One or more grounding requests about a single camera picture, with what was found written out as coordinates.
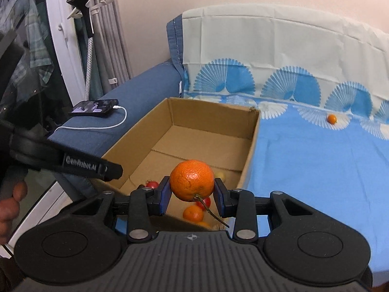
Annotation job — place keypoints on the person's left hand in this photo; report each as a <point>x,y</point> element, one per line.
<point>7,216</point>

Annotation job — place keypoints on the white door frame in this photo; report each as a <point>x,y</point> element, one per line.
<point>65,51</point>

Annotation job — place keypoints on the grey curtain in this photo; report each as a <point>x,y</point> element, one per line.
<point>114,36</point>

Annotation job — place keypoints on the red cherry tomato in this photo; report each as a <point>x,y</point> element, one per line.
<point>207,202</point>
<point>152,184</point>

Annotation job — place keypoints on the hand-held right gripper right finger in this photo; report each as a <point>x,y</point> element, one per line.
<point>219,198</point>

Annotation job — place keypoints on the cardboard box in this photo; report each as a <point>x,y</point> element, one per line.
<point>212,121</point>

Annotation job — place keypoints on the blue fan-patterned bed sheet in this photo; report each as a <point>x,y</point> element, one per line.
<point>304,173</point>

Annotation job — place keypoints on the orange mandarin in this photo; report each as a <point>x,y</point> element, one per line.
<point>193,213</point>

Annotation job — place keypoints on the large orange with stem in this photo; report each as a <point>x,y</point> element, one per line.
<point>191,179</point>

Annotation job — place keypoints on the small yellow-orange kumquat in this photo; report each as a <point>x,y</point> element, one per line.
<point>332,118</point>

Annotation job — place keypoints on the black smartphone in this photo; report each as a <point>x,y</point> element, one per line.
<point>94,108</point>

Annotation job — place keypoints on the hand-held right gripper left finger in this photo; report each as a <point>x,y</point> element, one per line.
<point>165,195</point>

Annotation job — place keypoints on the plaid cloth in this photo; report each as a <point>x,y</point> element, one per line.
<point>39,51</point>

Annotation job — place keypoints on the dark blue mattress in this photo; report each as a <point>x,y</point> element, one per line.
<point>146,85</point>

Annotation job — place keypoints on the pale green grape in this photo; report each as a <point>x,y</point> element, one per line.
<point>220,175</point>

